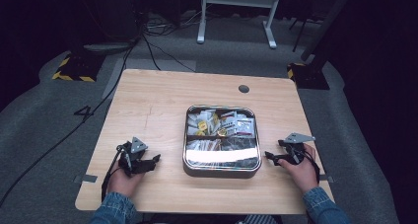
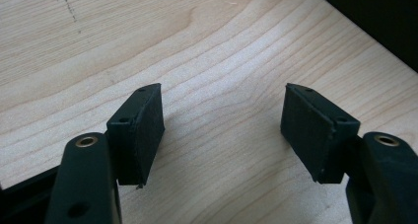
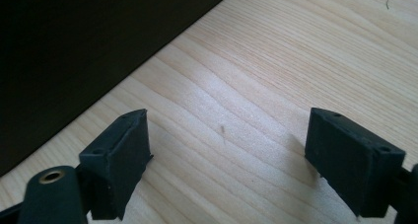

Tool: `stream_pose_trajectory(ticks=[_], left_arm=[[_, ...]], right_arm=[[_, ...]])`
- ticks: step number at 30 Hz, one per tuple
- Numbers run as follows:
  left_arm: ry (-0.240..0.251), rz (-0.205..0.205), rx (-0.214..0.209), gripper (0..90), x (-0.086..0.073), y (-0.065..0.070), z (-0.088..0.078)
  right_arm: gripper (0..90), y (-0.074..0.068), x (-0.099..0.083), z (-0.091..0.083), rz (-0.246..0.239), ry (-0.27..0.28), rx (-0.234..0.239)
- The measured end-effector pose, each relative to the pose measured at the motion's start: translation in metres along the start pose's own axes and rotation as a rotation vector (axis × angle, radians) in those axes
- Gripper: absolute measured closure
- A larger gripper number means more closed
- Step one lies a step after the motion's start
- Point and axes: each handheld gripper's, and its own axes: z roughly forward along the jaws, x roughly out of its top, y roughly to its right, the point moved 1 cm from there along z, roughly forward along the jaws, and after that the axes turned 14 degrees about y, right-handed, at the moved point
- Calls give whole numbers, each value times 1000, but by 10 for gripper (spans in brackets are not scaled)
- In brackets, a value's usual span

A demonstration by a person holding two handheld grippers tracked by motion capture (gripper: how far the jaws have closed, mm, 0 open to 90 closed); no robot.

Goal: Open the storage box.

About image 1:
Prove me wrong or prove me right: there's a black yellow striped stand base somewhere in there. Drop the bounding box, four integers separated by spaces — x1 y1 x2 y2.
287 61 331 91
51 52 106 84

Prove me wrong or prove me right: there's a pile of printed white sachets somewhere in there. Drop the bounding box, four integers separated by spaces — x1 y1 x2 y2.
218 110 257 139

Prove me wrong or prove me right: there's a left hand-held gripper cable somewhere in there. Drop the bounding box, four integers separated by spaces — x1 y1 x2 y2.
101 144 128 202

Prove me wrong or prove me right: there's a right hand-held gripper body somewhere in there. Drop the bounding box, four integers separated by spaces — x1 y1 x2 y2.
277 132 316 166

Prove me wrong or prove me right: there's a person's left hand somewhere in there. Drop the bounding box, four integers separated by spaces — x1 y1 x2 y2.
106 164 146 199

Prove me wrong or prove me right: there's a person's striped clothing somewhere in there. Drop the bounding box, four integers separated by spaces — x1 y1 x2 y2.
236 213 281 224

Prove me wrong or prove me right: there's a square metal box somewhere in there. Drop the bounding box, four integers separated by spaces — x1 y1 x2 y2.
181 104 263 180

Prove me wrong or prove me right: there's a pile of white tea bags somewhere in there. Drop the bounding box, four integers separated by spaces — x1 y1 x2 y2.
186 110 221 137

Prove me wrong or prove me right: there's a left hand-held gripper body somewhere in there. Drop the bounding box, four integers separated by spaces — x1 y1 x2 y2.
116 136 150 178

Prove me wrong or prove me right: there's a long black floor cable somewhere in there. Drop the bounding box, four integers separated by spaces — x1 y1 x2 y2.
0 36 140 208

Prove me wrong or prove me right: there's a thin black floor cable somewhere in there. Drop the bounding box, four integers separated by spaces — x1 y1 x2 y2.
144 36 197 73

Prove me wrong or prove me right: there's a black slanted stand pole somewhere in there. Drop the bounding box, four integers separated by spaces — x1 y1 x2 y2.
300 0 357 62

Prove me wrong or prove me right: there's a pile of paper toothpick packets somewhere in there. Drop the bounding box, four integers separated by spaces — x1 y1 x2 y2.
186 138 225 153

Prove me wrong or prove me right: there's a right hand-held gripper cable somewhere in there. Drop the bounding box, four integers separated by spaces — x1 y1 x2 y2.
300 147 321 186

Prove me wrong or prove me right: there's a person's right hand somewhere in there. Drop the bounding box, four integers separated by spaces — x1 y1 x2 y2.
278 143 320 195

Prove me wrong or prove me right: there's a hand-held gripper cable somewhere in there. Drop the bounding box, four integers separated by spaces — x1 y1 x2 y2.
300 147 321 186
101 144 128 202

